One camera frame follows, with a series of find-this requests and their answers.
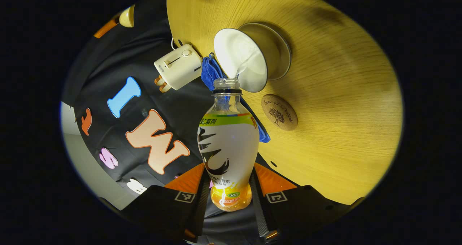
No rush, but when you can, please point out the blue towel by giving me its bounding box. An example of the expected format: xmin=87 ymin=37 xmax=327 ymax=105
xmin=200 ymin=53 xmax=271 ymax=144

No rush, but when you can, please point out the round cork coaster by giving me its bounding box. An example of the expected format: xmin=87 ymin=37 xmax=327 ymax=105
xmin=261 ymin=94 xmax=299 ymax=131

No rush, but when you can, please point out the white teacup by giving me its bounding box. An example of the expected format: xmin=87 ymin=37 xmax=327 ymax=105
xmin=213 ymin=28 xmax=269 ymax=93

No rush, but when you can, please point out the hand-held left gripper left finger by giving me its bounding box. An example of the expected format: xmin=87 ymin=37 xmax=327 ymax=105
xmin=120 ymin=162 xmax=212 ymax=243

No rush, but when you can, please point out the clear water bottle white label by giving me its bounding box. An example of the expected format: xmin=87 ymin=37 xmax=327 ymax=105
xmin=197 ymin=77 xmax=261 ymax=213

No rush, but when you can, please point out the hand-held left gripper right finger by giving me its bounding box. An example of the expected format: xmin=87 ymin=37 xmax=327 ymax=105
xmin=249 ymin=162 xmax=365 ymax=244

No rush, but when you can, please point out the white toaster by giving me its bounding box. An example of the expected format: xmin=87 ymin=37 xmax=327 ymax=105
xmin=154 ymin=44 xmax=203 ymax=91

